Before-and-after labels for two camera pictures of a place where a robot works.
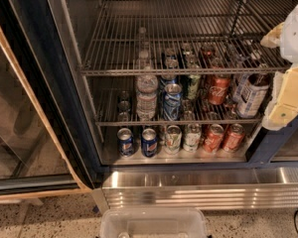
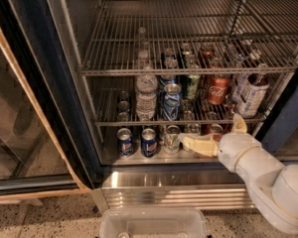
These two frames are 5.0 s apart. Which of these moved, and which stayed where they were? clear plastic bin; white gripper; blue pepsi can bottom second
Moved: white gripper
Stayed: clear plastic bin; blue pepsi can bottom second
